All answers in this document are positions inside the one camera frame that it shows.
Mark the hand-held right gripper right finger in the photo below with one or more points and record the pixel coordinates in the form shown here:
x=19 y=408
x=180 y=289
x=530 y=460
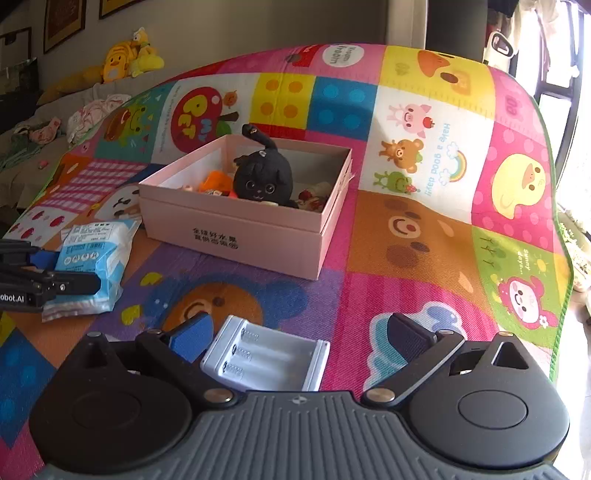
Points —
x=408 y=337

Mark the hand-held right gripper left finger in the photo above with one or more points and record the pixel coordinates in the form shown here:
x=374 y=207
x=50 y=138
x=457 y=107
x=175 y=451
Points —
x=191 y=338

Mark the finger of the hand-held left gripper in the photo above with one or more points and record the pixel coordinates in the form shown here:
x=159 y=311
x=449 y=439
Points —
x=46 y=258
x=74 y=282

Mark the blue white tissue pack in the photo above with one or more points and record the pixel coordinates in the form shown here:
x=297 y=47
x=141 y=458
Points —
x=92 y=249

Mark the white battery charger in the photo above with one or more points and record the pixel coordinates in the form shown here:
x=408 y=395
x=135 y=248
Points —
x=268 y=355

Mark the pink cardboard box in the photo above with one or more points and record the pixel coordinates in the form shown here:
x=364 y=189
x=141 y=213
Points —
x=231 y=244

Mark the orange plastic toy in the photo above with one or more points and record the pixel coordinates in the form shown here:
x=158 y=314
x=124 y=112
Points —
x=214 y=180

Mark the red toy figure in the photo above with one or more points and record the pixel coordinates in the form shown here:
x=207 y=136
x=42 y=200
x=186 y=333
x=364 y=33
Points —
x=309 y=199

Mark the black cat plush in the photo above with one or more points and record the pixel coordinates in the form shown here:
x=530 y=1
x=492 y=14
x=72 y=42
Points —
x=261 y=175

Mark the colourful cartoon play mat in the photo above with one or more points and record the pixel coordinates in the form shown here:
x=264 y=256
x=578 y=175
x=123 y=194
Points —
x=415 y=258

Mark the green cloth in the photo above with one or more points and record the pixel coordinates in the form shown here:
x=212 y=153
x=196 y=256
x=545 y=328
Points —
x=16 y=152

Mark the small pink cloth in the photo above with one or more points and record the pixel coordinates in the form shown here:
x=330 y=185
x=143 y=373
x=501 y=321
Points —
x=46 y=131

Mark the grey sofa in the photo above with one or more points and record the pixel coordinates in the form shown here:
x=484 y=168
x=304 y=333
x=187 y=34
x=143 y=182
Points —
x=60 y=108

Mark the pink floral cloth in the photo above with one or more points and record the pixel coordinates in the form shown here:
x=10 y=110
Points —
x=97 y=113

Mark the long yellow cushion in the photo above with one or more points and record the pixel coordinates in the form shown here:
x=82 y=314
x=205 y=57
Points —
x=69 y=83

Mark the yellow duck plush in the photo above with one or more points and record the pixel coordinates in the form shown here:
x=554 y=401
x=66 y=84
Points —
x=117 y=62

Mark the yellow-green plush toy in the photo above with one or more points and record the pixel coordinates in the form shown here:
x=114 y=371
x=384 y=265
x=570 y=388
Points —
x=147 y=57

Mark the white chair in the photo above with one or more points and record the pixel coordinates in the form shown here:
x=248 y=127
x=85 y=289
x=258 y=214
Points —
x=498 y=44

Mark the gold framed wall picture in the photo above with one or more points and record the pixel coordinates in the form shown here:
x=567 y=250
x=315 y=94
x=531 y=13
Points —
x=117 y=5
x=64 y=23

